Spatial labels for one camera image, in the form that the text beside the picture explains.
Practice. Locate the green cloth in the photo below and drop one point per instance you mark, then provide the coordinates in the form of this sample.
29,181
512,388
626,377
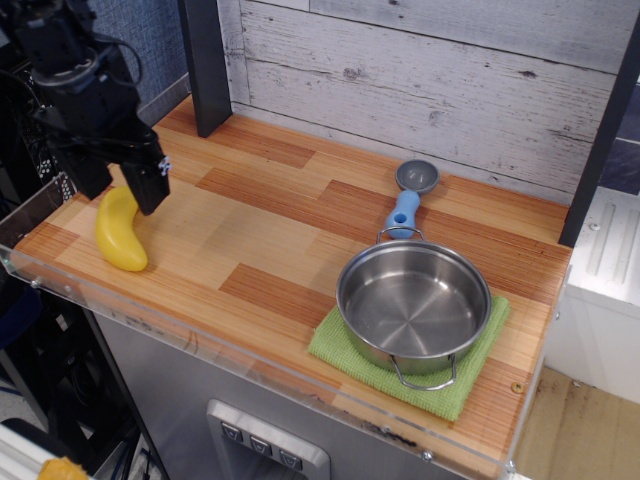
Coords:
331,344

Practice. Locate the stainless steel pot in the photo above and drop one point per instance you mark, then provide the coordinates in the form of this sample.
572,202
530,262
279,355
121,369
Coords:
413,307

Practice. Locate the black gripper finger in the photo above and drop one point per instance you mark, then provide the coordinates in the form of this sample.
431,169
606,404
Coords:
91,177
149,183

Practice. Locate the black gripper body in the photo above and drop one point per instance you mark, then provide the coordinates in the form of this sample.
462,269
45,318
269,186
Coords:
91,117

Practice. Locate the white ridged side counter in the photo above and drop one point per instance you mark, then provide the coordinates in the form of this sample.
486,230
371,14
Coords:
594,337

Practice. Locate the yellow black object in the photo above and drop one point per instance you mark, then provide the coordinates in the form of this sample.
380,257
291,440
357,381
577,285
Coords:
61,469

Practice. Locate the dark grey right post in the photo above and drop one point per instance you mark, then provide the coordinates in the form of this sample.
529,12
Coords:
610,123

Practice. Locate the dark grey left post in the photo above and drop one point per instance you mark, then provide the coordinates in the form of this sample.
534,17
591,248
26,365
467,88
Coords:
205,56

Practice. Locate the silver dispenser button panel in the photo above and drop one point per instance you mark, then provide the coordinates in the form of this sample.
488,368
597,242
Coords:
250,448

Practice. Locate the silver toy fridge cabinet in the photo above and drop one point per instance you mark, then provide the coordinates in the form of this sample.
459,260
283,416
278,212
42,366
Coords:
171,389

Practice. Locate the dark grey post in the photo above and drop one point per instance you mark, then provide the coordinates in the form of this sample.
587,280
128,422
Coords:
610,123
205,56

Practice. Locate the yellow toy banana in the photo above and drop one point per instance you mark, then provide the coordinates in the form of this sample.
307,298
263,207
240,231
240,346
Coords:
114,232

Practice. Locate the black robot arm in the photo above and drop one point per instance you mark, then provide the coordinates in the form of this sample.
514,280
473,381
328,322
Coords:
29,24

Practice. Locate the clear acrylic guard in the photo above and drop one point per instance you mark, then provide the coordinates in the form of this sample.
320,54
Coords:
244,257

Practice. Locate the blue grey toy scoop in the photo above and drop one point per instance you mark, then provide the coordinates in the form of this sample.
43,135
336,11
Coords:
415,178

